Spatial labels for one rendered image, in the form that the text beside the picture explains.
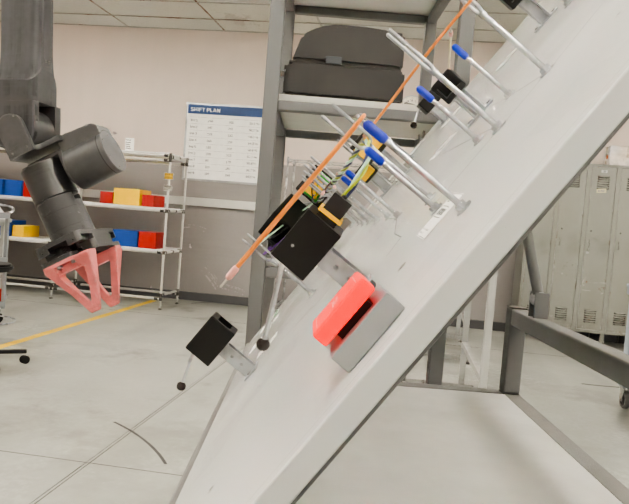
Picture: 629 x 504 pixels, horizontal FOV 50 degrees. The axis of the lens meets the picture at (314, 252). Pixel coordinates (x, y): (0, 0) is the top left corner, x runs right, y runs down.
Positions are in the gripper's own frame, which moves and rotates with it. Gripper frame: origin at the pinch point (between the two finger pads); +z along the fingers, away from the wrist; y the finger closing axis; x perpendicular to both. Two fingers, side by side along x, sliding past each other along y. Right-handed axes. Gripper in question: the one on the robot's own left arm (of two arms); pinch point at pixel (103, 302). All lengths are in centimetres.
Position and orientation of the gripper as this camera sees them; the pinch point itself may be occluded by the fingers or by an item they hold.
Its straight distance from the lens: 93.1
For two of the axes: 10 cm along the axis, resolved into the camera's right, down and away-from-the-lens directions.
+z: 4.1, 9.1, -0.1
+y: 1.5, -0.6, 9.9
